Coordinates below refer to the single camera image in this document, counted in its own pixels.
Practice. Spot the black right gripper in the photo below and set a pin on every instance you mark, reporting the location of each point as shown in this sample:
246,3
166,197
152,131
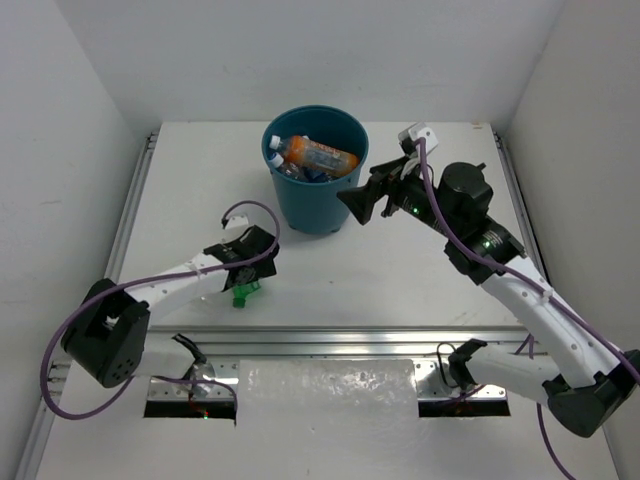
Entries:
362,199

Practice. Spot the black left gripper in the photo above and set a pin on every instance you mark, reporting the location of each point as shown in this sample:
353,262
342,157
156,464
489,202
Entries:
257,272

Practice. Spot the orange bottle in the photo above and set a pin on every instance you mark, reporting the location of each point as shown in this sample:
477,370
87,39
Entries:
307,153

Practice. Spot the clear bottle white cap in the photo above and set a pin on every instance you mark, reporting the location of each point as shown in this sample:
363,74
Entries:
277,162

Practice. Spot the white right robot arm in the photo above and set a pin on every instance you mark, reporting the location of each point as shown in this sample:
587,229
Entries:
580,381

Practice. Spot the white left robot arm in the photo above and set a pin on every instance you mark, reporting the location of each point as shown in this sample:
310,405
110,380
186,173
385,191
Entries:
109,338

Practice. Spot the teal plastic bin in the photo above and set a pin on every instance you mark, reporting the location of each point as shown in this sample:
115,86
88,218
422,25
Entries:
314,208

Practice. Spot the crushed green plastic bottle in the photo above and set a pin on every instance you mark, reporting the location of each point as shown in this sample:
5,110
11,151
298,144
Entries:
242,292

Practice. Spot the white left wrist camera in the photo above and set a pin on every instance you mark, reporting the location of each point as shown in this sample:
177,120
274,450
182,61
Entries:
235,221

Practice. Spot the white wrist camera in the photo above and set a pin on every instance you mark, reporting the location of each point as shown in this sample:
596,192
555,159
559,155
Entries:
235,221
408,141

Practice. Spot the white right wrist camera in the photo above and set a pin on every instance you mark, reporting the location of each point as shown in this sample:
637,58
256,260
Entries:
408,141

